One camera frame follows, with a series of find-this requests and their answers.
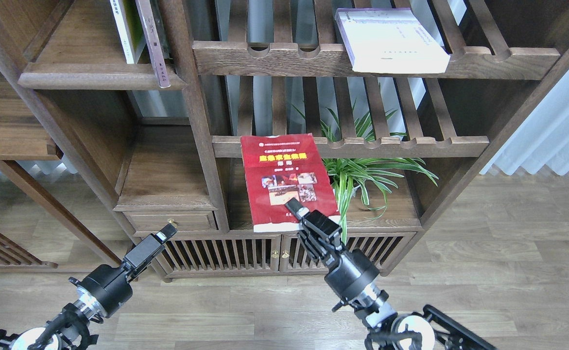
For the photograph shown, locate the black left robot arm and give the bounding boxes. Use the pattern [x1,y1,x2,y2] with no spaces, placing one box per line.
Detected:
[0,221,177,350]

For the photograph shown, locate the thin upright pink book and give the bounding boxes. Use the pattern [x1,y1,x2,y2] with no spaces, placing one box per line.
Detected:
[136,0,171,88]

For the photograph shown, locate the dark wooden bookshelf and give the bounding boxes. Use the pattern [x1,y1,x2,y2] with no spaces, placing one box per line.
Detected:
[0,0,569,280]

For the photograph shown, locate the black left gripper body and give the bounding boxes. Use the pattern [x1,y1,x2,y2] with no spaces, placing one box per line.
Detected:
[69,236,166,319]

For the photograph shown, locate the grey upright book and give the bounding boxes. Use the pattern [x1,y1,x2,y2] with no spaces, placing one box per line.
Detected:
[151,0,171,59]

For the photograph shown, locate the yellow green paperback book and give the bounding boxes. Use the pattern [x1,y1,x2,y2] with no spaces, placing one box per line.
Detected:
[110,0,146,64]

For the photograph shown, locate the white pleated curtain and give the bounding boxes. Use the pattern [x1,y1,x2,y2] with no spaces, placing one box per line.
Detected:
[482,70,569,175]

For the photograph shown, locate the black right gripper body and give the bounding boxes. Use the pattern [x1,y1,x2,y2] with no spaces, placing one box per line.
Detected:
[298,210,380,308]

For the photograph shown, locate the white purple paperback book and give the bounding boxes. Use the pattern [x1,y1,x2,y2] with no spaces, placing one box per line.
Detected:
[335,8,449,74]

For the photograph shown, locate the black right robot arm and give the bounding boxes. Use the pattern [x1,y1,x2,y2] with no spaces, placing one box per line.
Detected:
[286,199,494,350]

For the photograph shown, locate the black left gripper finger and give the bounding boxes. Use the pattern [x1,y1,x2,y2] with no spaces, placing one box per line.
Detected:
[155,223,177,244]

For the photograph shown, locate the red paperback book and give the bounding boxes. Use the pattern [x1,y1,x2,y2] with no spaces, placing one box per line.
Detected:
[241,133,341,233]

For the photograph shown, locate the green spider plant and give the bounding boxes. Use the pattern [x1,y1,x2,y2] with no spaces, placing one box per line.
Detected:
[292,100,439,244]

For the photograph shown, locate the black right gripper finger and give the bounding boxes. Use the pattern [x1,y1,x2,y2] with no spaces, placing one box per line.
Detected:
[285,197,310,218]

